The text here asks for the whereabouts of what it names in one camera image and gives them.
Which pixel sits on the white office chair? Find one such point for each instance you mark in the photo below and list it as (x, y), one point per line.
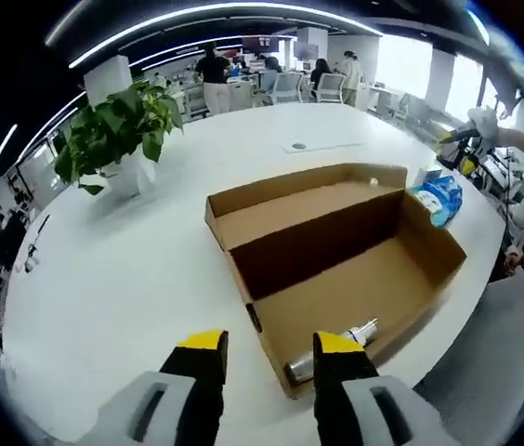
(331, 88)
(287, 88)

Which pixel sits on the brown cardboard shoe box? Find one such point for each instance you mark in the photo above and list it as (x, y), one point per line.
(359, 288)

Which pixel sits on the green potted plant white pot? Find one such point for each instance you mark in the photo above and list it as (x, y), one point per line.
(118, 125)

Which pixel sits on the grey mesh office chair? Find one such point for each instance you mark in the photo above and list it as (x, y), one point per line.
(485, 353)

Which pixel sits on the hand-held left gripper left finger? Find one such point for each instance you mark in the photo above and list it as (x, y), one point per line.
(192, 385)

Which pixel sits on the blue wet wipes soft pack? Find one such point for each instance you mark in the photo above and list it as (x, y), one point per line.
(438, 204)

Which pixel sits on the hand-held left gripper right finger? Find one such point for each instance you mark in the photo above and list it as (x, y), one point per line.
(345, 395)

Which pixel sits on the white table socket strip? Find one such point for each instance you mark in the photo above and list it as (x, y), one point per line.
(322, 145)

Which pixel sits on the silver spray bottle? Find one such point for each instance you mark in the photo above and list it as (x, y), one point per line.
(301, 367)

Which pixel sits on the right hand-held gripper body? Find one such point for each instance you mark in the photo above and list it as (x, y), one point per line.
(487, 125)

